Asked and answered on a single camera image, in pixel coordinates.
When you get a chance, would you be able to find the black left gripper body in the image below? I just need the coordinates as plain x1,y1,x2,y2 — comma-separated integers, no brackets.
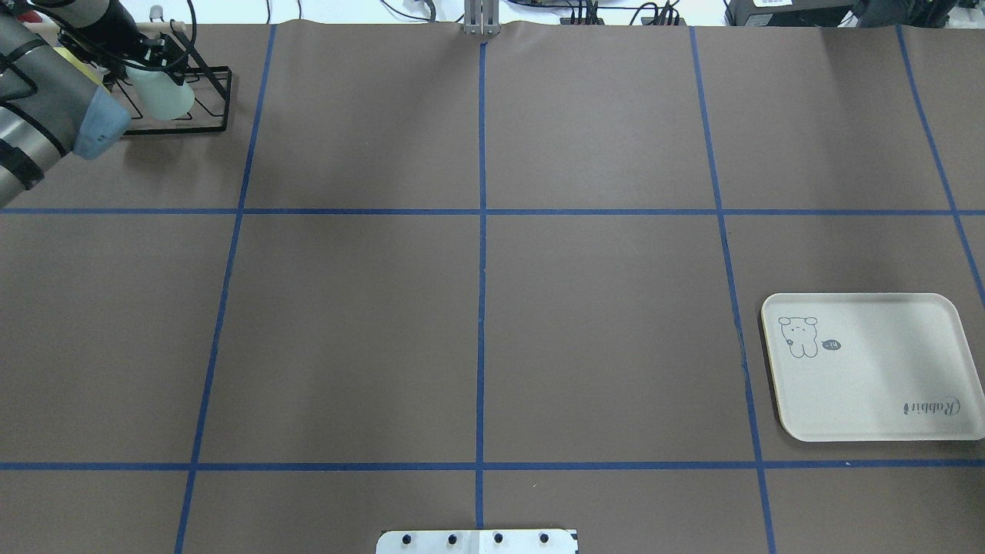
73,4,166,78

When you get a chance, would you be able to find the green cup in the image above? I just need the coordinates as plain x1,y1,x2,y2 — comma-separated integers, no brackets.
126,68,195,122

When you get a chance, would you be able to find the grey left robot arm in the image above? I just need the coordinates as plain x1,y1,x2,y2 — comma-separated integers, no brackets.
1,1,145,205

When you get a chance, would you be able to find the cream rabbit tray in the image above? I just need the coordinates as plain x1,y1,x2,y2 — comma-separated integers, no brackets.
760,293,984,442

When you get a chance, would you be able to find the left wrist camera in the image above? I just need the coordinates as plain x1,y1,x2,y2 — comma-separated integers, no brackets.
138,34,188,78

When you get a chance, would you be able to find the black wire cup rack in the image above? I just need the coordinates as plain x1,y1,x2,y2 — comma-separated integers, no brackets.
105,18,233,136

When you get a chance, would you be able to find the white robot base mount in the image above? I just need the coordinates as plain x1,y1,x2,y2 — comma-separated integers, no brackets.
374,529,579,553

